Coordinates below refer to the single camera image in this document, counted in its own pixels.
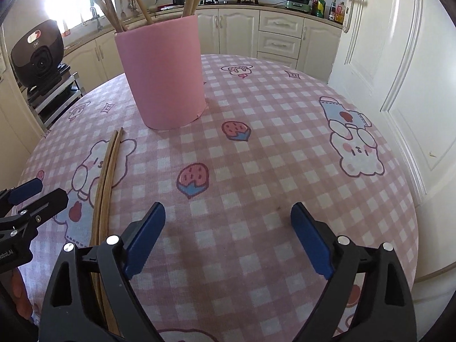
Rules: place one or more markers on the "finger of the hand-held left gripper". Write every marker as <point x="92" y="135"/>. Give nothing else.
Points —
<point x="25" y="189"/>
<point x="46" y="206"/>

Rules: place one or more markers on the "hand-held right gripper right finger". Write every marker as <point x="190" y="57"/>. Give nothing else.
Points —
<point x="311" y="242"/>

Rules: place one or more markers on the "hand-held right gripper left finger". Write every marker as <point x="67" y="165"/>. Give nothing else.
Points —
<point x="144" y="242"/>

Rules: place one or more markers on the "wooden sticks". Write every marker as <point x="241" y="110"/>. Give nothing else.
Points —
<point x="101" y="185"/>

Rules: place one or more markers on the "single wooden chopstick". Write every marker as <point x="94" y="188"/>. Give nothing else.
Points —
<point x="110" y="181"/>

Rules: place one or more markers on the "pink cylindrical cup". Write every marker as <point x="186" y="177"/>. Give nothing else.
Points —
<point x="160" y="74"/>

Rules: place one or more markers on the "hanging kitchen utensils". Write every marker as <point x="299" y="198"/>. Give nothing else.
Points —
<point x="126" y="3"/>

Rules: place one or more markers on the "person's left hand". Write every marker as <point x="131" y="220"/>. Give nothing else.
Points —
<point x="22" y="295"/>

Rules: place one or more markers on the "pink checked printed tablecloth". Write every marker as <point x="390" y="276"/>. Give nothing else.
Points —
<point x="249" y="171"/>

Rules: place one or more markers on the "black round kitchen appliance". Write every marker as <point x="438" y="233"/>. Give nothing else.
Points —
<point x="39" y="57"/>

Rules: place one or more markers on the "metal sink faucet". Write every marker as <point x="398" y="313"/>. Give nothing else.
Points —
<point x="97" y="19"/>

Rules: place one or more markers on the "white panelled door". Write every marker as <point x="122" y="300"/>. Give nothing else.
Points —
<point x="399" y="78"/>

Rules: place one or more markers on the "kitchen window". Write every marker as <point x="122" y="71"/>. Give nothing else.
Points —
<point x="71" y="3"/>

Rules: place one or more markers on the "cream kitchen base cabinets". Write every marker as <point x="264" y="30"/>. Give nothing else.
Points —
<point x="242" y="32"/>

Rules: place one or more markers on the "orange sauce bottle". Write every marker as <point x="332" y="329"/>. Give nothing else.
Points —
<point x="341" y="13"/>

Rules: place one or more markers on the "dark sauce bottle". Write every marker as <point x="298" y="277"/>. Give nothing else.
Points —
<point x="332" y="10"/>

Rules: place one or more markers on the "red capped dark bottle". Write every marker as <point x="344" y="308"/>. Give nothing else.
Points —
<point x="314" y="6"/>

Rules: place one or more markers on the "green yellow bottle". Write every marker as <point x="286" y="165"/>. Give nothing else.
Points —
<point x="320" y="5"/>

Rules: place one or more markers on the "green countertop appliance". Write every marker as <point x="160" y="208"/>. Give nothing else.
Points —
<point x="299" y="1"/>

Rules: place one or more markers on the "gas hob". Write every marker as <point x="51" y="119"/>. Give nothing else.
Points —
<point x="228" y="1"/>

